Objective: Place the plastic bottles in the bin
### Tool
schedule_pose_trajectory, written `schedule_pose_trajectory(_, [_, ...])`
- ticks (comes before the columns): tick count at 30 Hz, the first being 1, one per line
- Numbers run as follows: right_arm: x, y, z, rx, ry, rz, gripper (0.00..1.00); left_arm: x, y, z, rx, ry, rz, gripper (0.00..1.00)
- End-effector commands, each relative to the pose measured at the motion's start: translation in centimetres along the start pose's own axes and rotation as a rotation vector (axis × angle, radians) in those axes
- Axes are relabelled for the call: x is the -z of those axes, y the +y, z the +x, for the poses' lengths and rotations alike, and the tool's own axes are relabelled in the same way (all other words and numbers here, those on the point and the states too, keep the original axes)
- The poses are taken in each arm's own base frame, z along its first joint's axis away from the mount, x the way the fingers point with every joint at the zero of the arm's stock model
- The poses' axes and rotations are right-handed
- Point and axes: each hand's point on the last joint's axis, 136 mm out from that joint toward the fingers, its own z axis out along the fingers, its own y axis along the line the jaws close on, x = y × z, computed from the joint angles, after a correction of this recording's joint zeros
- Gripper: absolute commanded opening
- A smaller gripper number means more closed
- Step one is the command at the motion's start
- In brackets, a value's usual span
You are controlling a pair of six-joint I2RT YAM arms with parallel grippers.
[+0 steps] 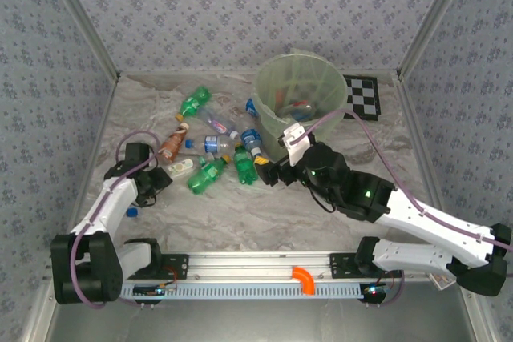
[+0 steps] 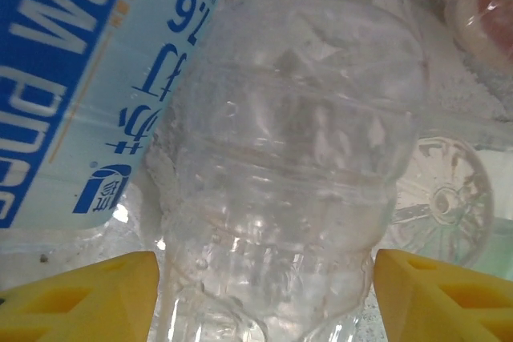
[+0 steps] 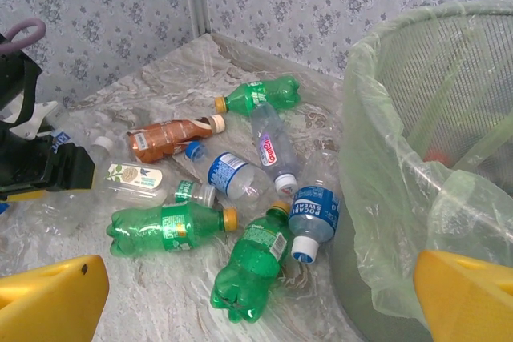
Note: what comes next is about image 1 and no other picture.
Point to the orange elbow piece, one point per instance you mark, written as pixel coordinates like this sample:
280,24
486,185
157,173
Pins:
305,280

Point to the aluminium mounting rail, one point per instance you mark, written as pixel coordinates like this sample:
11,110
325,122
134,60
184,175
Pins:
256,264

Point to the green plastic bottle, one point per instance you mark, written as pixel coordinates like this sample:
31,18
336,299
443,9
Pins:
244,163
206,178

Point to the brown drink bottle white cap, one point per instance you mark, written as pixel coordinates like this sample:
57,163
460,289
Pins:
172,143

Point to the black and white chessboard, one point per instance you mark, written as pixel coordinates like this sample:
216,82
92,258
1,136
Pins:
362,97

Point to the left circuit board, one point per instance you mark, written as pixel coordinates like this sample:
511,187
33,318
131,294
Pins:
154,290

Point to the blue label plastic bottle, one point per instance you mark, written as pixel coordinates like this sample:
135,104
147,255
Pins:
251,107

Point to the green bottle with orange cap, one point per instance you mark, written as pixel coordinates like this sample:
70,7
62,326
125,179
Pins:
194,99

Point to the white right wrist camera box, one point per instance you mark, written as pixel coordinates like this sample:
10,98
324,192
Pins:
296,150

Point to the small printed card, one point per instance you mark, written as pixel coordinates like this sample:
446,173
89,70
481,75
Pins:
441,281

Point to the mesh bin with green liner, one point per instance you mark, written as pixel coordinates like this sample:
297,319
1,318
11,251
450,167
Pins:
276,146

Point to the clear bottle purple red label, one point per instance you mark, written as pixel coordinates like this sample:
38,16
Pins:
216,122

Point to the circuit board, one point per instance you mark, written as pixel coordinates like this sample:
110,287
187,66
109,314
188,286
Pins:
373,290
154,290

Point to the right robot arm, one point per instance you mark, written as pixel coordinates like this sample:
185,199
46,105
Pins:
433,222

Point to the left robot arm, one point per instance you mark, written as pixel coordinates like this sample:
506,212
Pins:
104,206

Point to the aluminium frame post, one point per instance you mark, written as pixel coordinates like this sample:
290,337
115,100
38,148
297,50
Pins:
437,17
80,17

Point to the right circuit board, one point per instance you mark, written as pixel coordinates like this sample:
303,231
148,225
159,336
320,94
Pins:
373,290

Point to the blue label bottle white cap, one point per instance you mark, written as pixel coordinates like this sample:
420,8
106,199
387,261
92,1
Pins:
251,139

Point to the loose blue bottle cap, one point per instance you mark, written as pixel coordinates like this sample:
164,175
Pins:
132,212

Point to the small clear bottle bird label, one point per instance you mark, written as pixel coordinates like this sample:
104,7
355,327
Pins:
181,167

